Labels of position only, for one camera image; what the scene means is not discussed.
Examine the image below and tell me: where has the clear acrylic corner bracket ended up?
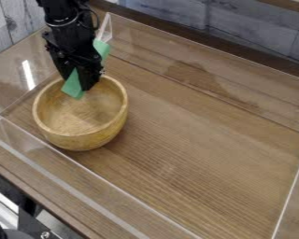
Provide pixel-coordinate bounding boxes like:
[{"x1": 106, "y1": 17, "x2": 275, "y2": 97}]
[{"x1": 96, "y1": 13, "x2": 113, "y2": 43}]

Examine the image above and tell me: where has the wooden bowl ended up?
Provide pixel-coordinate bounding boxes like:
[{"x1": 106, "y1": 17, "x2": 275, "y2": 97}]
[{"x1": 32, "y1": 76, "x2": 128, "y2": 151}]

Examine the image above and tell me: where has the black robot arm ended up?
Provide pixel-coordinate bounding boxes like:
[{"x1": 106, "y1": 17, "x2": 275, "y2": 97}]
[{"x1": 36, "y1": 0, "x2": 102, "y2": 91}]

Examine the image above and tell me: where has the green rectangular block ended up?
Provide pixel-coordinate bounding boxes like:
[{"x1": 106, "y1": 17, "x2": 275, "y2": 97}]
[{"x1": 61, "y1": 39, "x2": 111, "y2": 99}]

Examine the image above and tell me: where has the black metal table bracket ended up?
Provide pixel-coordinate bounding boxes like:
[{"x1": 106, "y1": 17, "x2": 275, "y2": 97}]
[{"x1": 17, "y1": 207, "x2": 62, "y2": 239}]

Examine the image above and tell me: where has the clear acrylic tray wall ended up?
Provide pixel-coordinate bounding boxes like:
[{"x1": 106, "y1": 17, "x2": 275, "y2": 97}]
[{"x1": 0, "y1": 16, "x2": 299, "y2": 239}]

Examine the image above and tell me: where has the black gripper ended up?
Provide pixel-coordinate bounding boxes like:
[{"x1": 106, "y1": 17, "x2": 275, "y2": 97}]
[{"x1": 42, "y1": 12, "x2": 102, "y2": 91}]

